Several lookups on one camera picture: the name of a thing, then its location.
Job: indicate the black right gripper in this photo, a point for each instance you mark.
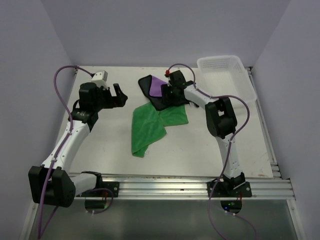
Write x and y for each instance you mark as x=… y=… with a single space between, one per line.
x=177 y=99

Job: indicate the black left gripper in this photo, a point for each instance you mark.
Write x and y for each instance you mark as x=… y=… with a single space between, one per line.
x=118 y=101

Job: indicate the black and purple towel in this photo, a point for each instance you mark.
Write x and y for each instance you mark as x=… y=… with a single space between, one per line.
x=151 y=89

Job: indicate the green microfiber towel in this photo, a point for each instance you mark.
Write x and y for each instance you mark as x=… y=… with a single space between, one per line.
x=149 y=125

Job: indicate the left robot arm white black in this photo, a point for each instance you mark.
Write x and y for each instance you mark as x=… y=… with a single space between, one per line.
x=50 y=183

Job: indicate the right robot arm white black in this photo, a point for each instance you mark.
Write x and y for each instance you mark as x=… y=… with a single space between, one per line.
x=221 y=123

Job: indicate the white plastic basket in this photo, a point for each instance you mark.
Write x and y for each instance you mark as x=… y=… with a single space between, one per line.
x=225 y=75

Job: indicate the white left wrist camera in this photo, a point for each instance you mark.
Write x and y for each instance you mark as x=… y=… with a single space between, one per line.
x=100 y=79

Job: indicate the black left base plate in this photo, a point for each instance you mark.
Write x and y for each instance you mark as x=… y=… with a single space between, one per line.
x=113 y=186

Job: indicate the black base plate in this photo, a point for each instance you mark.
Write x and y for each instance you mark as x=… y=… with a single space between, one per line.
x=221 y=190
x=113 y=186

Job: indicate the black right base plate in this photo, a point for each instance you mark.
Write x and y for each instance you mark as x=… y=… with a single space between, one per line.
x=221 y=190

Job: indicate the aluminium mounting rail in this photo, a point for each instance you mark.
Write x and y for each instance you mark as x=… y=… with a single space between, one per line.
x=196 y=188

